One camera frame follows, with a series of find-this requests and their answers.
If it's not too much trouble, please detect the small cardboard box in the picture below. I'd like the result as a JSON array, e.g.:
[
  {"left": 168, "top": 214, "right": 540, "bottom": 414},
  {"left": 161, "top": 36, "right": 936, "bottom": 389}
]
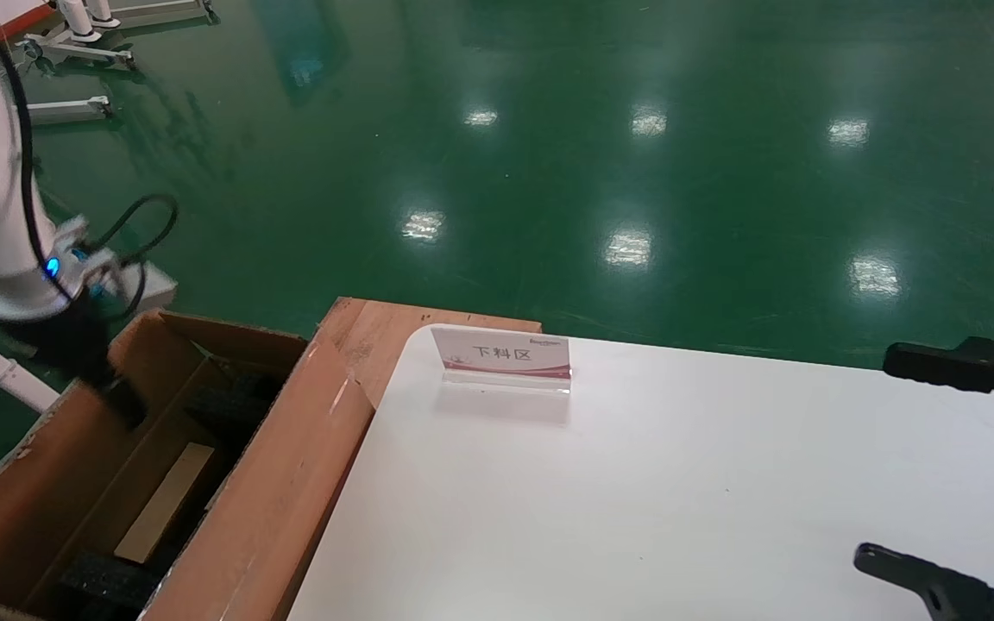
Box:
[{"left": 113, "top": 442, "right": 217, "bottom": 566}]

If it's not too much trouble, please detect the acrylic table sign red white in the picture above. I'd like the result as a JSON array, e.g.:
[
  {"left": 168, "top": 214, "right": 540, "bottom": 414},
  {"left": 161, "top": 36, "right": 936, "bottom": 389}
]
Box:
[{"left": 430, "top": 324, "right": 573, "bottom": 396}]

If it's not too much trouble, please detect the large open cardboard box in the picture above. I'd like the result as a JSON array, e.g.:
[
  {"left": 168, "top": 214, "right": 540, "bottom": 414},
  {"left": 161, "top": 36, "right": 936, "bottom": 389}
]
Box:
[{"left": 0, "top": 309, "right": 377, "bottom": 621}]

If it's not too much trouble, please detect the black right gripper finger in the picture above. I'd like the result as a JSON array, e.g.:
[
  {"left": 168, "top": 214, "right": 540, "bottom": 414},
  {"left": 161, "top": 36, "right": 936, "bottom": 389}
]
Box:
[
  {"left": 883, "top": 335, "right": 994, "bottom": 430},
  {"left": 853, "top": 542, "right": 994, "bottom": 621}
]

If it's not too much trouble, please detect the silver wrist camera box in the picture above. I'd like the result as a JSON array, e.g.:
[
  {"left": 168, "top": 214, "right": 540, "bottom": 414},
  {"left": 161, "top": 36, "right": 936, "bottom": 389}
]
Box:
[{"left": 109, "top": 261, "right": 179, "bottom": 317}]

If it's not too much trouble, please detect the black foam block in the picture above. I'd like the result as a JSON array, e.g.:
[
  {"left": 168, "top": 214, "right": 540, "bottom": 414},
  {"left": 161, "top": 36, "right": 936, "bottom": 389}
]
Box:
[
  {"left": 55, "top": 552, "right": 161, "bottom": 615},
  {"left": 185, "top": 369, "right": 284, "bottom": 432}
]

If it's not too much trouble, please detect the white humanoid robot on stand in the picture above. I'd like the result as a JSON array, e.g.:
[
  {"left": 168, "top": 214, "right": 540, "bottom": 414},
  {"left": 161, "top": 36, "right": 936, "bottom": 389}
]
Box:
[{"left": 14, "top": 0, "right": 220, "bottom": 72}]

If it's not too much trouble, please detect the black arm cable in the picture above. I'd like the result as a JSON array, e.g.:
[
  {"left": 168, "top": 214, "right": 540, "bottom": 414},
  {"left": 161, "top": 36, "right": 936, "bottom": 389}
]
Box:
[{"left": 0, "top": 24, "right": 180, "bottom": 324}]

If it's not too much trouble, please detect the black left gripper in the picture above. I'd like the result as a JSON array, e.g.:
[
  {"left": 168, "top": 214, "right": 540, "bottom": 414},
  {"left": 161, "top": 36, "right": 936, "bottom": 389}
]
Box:
[{"left": 0, "top": 293, "right": 150, "bottom": 430}]

